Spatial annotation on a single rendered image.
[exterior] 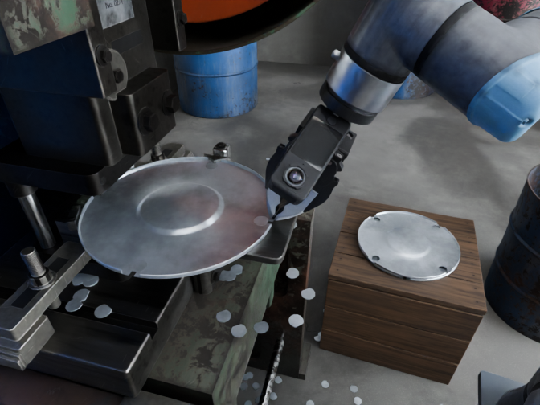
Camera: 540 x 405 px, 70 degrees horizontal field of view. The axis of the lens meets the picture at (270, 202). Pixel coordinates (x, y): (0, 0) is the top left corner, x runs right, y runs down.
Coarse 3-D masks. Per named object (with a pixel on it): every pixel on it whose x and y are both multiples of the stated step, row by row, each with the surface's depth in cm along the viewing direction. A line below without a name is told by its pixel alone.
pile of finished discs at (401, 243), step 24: (384, 216) 125; (408, 216) 125; (360, 240) 116; (384, 240) 116; (408, 240) 115; (432, 240) 116; (384, 264) 108; (408, 264) 108; (432, 264) 108; (456, 264) 107
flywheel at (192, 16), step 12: (192, 0) 73; (204, 0) 73; (216, 0) 72; (228, 0) 72; (240, 0) 71; (252, 0) 71; (264, 0) 70; (192, 12) 75; (204, 12) 74; (216, 12) 74; (228, 12) 73; (240, 12) 72
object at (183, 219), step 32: (192, 160) 71; (224, 160) 70; (128, 192) 62; (160, 192) 61; (192, 192) 61; (224, 192) 62; (256, 192) 62; (96, 224) 56; (128, 224) 56; (160, 224) 55; (192, 224) 55; (224, 224) 56; (96, 256) 51; (128, 256) 51; (160, 256) 51; (192, 256) 51; (224, 256) 51
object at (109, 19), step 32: (96, 0) 41; (128, 0) 46; (128, 32) 47; (128, 64) 48; (32, 96) 45; (64, 96) 43; (128, 96) 44; (160, 96) 51; (32, 128) 47; (64, 128) 46; (96, 128) 45; (128, 128) 47; (160, 128) 52; (96, 160) 48
